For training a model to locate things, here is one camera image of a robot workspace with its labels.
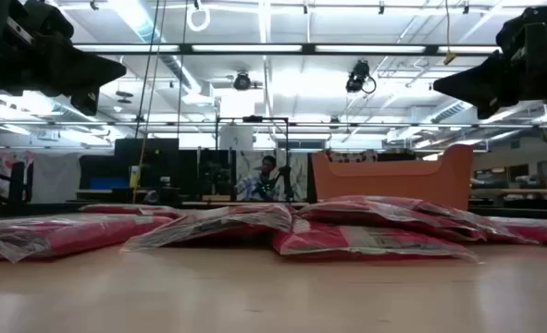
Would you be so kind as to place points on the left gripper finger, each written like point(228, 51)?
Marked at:
point(87, 102)
point(95, 69)

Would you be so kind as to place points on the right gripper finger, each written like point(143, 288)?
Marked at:
point(488, 110)
point(481, 81)

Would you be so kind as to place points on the black tabletop robot arm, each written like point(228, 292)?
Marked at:
point(217, 178)
point(286, 180)

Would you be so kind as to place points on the black ceiling disc fixture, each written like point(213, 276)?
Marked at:
point(124, 94)

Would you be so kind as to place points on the white hanging cloth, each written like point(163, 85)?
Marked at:
point(55, 178)

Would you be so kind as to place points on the blue box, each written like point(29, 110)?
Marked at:
point(108, 183)

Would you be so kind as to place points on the wooden desk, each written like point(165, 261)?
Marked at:
point(523, 191)

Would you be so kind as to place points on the thin horizontal metal bar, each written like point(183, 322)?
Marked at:
point(393, 125)

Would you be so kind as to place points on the floral patterned cloth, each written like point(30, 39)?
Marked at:
point(4, 162)

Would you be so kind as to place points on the black curved railing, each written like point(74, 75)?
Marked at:
point(18, 185)

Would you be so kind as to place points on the black desk device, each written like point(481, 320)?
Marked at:
point(167, 192)

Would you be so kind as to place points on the orange plastic basket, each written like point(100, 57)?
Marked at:
point(393, 185)

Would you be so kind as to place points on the round black ceiling spotlight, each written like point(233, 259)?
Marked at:
point(242, 82)

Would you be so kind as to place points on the polka dot fabric item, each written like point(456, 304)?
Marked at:
point(347, 156)

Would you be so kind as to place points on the white panel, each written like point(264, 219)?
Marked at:
point(236, 138)

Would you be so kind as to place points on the LED light bar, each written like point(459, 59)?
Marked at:
point(307, 48)

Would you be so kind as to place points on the person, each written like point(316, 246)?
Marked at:
point(254, 187)

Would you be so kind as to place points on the leaf patterned backdrop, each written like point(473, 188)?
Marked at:
point(298, 176)

